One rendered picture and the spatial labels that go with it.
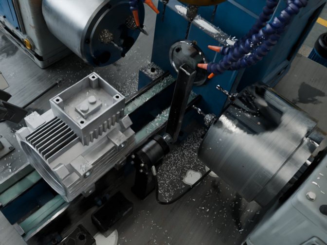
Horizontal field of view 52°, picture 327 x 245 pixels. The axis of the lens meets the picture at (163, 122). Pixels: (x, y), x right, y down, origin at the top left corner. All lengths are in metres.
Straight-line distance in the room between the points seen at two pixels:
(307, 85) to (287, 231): 0.76
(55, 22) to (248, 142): 0.63
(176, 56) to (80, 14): 0.30
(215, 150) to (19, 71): 0.78
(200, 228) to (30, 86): 0.72
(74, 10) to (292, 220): 0.73
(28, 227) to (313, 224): 0.60
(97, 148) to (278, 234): 0.44
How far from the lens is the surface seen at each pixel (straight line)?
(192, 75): 0.64
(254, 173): 0.74
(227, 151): 0.74
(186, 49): 0.98
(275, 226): 0.79
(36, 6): 1.11
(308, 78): 1.45
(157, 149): 0.78
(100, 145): 0.75
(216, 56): 0.92
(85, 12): 0.95
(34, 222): 0.85
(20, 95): 1.21
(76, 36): 0.97
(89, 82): 0.77
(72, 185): 0.73
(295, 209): 0.71
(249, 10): 0.97
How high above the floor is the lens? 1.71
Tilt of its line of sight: 54 degrees down
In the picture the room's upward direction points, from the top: 12 degrees clockwise
